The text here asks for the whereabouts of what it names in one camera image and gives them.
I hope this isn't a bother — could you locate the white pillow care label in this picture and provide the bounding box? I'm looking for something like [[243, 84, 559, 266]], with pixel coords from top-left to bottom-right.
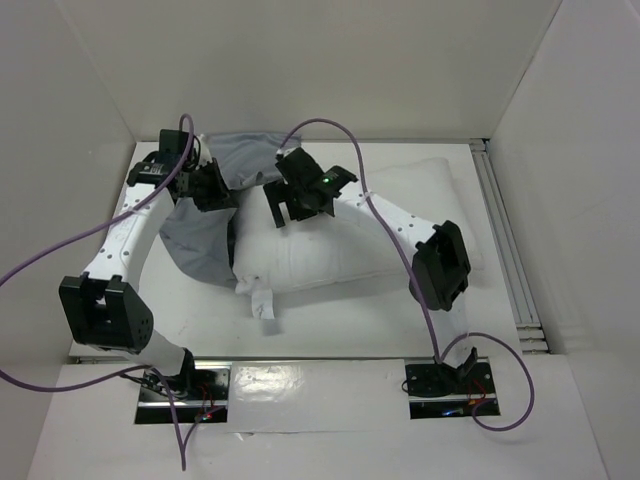
[[250, 287, 275, 320]]

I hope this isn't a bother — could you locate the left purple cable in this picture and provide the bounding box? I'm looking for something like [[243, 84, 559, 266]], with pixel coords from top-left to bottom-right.
[[0, 112, 224, 471]]

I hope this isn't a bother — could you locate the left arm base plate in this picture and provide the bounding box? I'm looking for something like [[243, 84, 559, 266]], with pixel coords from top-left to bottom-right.
[[122, 364, 231, 425]]

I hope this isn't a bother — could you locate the grey pillowcase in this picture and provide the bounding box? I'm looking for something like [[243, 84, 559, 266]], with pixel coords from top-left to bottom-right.
[[159, 132, 286, 287]]

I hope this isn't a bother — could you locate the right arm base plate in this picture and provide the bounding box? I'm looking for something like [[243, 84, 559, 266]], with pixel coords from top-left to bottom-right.
[[401, 361, 500, 420]]

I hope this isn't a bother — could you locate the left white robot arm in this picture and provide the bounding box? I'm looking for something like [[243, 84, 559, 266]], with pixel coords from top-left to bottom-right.
[[59, 129, 231, 399]]

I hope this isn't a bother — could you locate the aluminium frame rail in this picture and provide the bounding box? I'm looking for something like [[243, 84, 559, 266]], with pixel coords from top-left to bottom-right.
[[470, 139, 551, 355]]

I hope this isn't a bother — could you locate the white pillow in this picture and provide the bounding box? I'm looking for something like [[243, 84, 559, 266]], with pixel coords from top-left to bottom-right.
[[233, 158, 484, 295]]

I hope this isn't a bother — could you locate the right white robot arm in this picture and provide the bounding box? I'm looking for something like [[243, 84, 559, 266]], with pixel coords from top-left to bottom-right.
[[263, 147, 478, 398]]

